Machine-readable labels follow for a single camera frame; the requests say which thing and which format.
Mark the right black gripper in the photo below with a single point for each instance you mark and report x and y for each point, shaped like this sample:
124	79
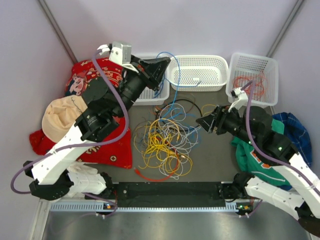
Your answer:
217	118

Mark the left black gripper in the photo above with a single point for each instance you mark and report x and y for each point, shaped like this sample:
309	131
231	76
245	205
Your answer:
150	71

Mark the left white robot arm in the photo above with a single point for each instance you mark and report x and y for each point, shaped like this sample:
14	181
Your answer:
104	103

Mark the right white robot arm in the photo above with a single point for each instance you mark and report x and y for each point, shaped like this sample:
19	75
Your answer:
276	150

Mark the left white mesh basket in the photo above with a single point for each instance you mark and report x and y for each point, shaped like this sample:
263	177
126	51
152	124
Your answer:
147	97

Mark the white mesh basket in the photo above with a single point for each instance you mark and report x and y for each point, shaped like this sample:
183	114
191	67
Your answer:
244	68
147	97

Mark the middle white perforated basket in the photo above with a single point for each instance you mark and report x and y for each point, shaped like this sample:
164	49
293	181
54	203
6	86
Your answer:
197	73

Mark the green jersey shirt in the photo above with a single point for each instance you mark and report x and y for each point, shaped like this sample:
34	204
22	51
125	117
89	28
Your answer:
248	161

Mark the right white mesh basket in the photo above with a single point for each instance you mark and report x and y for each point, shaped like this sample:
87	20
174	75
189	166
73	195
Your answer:
244	68

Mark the blue plaid cloth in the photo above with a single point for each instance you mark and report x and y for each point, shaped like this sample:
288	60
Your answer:
298	134

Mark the red patterned cloth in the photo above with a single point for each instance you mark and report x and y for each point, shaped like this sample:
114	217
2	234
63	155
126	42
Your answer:
118	154

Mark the beige bucket hat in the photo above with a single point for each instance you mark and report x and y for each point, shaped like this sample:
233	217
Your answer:
60	115

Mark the white cloth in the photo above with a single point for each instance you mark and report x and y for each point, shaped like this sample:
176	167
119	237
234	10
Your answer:
80	170

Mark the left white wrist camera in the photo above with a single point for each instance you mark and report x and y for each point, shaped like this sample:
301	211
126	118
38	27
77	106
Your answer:
119	52

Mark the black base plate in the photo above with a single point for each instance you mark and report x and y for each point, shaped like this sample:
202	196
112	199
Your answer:
167	194

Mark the grey slotted cable duct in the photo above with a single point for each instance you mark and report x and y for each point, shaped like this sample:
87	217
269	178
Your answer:
103	207

